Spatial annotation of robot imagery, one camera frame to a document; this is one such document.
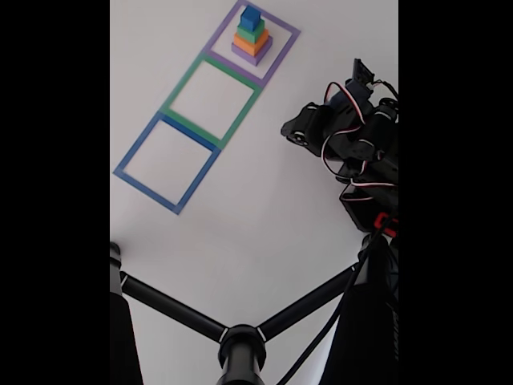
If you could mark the green block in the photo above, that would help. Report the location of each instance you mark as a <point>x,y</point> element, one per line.
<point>250,35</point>

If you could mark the small blue cube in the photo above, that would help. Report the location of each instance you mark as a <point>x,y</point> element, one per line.
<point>250,18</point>

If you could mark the purple block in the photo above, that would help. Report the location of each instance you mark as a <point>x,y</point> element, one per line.
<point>258,59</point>

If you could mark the purple tape square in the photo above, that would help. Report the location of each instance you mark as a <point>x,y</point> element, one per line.
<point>234,67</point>

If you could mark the orange block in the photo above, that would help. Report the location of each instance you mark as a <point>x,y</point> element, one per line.
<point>248,46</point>

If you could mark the red clamp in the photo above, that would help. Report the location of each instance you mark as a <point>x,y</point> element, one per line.
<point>377,222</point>

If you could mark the green tape square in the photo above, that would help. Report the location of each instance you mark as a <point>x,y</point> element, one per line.
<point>182,84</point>

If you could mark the blue tape square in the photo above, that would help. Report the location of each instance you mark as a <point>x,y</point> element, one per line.
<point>146,192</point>

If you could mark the camera board with blue mount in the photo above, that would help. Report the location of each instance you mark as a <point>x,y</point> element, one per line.
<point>354,94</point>

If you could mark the black camera tripod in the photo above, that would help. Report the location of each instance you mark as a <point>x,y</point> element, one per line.
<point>240,353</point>

